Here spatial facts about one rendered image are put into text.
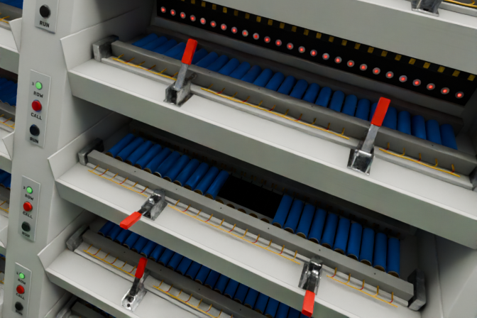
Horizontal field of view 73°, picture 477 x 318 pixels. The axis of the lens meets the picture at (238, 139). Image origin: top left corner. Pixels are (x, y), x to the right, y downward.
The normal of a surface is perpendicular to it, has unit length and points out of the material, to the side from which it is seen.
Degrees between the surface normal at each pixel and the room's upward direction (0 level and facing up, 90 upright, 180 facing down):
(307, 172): 112
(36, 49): 90
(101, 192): 23
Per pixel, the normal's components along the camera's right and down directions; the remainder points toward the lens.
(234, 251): 0.13, -0.76
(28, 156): -0.30, 0.21
